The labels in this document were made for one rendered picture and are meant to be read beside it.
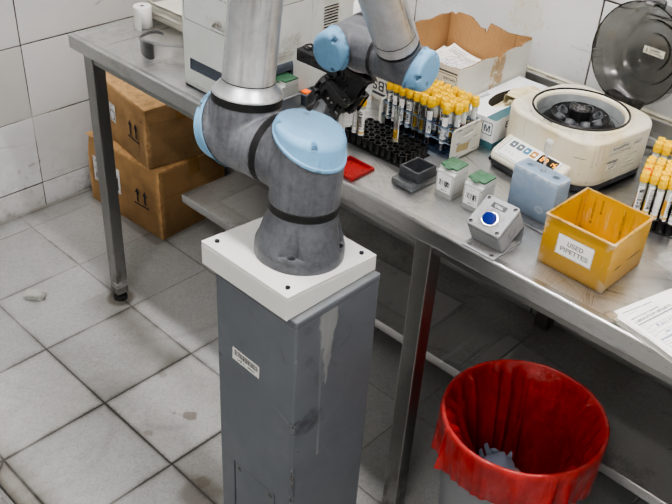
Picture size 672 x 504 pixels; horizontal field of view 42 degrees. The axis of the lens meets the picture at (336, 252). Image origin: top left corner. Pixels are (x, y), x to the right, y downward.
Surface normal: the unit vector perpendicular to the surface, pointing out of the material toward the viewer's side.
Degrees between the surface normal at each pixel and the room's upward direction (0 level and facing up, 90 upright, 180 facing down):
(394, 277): 3
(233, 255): 4
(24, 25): 90
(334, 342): 90
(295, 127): 9
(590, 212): 90
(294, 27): 90
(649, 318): 0
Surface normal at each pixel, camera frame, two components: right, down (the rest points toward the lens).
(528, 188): -0.76, 0.34
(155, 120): 0.54, 0.42
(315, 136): 0.21, -0.79
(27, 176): 0.72, 0.43
